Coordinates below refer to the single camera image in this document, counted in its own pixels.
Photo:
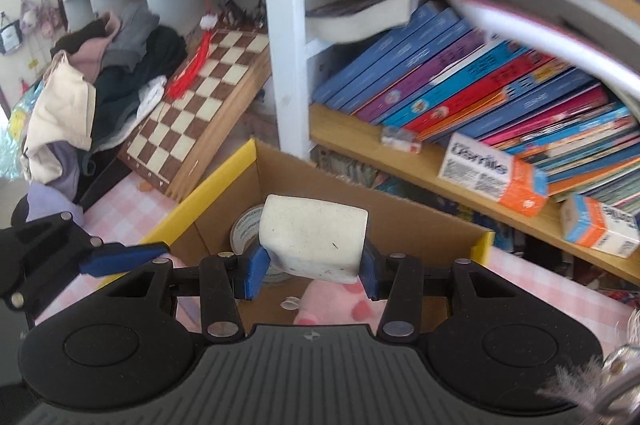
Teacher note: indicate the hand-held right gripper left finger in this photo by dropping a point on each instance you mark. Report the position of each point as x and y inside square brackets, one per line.
[257, 270]

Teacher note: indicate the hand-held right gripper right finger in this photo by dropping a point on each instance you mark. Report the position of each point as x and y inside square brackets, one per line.
[370, 270]

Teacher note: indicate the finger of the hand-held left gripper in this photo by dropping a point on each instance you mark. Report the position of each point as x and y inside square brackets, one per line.
[125, 257]

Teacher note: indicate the pink plush toy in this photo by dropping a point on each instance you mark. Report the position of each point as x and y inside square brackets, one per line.
[335, 300]

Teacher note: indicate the white foam block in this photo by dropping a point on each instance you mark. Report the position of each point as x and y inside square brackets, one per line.
[312, 235]

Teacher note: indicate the yellow-edged cardboard box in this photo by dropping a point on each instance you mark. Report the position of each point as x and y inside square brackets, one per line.
[300, 177]

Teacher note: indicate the clear tape roll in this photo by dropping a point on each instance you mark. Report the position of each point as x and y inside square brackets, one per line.
[245, 230]

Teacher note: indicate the lavender cloth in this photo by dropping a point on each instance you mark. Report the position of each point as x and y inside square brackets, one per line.
[52, 200]

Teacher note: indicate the small white red eraser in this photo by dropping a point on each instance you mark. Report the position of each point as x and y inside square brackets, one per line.
[400, 139]

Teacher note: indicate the white and orange box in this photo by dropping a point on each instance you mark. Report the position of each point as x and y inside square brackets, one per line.
[480, 167]
[605, 225]

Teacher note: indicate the cream canvas bag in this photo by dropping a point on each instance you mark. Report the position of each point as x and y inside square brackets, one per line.
[60, 115]

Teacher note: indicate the white garment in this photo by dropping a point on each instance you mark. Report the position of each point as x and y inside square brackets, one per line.
[150, 97]

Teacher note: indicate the brown wooden chessboard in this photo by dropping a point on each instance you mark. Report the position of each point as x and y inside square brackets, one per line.
[200, 105]

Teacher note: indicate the blue patterned plastic bag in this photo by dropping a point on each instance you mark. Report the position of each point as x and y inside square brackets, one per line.
[15, 125]

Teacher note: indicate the black garment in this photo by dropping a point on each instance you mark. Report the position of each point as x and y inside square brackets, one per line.
[145, 65]

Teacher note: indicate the red tassel ornament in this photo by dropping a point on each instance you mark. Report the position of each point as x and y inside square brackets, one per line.
[190, 70]

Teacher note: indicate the pink garment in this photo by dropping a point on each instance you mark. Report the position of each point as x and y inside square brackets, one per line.
[90, 52]

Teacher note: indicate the row of colourful books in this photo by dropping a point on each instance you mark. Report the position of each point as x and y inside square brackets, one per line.
[475, 90]

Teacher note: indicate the grey garment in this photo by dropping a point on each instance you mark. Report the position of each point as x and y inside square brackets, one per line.
[132, 35]

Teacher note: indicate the white wooden bookshelf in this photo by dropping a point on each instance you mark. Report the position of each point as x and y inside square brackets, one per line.
[282, 30]

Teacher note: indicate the thick white-paged book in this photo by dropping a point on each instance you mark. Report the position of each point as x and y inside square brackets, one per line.
[365, 20]

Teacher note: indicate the dark tote bag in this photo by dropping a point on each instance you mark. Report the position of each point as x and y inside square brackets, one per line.
[9, 35]

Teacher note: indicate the group of dark chess pieces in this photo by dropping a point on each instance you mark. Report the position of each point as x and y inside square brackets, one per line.
[245, 12]

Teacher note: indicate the small pink hanging bag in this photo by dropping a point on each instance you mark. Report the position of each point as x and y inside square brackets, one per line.
[30, 17]

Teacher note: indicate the flat white pink book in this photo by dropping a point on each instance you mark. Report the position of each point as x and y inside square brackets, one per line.
[540, 35]

